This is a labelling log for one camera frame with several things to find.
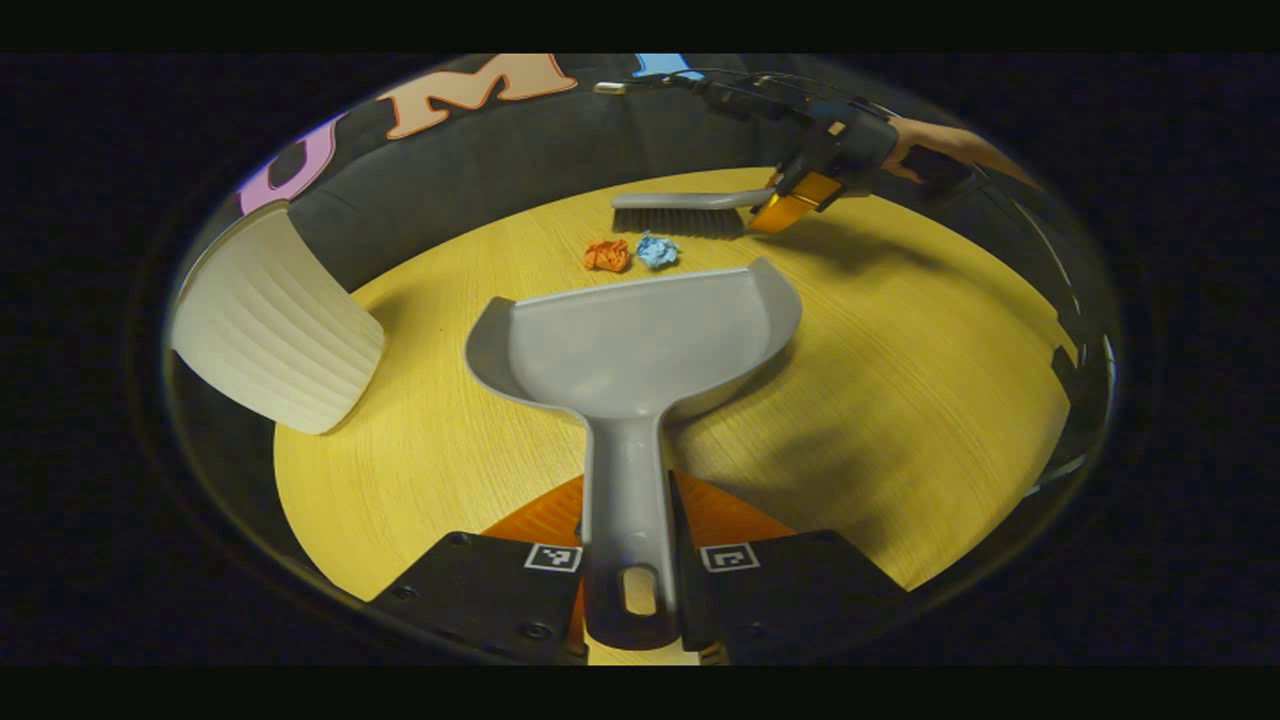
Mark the white ribbed garbage bin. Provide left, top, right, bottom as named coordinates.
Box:
left=168, top=199, right=387, bottom=437

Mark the small grey broom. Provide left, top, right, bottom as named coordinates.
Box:
left=611, top=187, right=779, bottom=240

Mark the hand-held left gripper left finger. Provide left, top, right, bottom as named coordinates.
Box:
left=367, top=474, right=588, bottom=666

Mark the blue paper trash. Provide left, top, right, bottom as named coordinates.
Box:
left=635, top=231, right=682, bottom=271

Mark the grey plastic dustpan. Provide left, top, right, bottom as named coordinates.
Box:
left=464, top=257, right=805, bottom=652

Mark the black backdrop cloth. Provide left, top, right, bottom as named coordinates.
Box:
left=235, top=54, right=1081, bottom=331

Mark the wooden desktop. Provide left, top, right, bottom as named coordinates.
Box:
left=272, top=165, right=1079, bottom=667

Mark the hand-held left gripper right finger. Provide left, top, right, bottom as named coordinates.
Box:
left=669, top=469, right=913, bottom=666

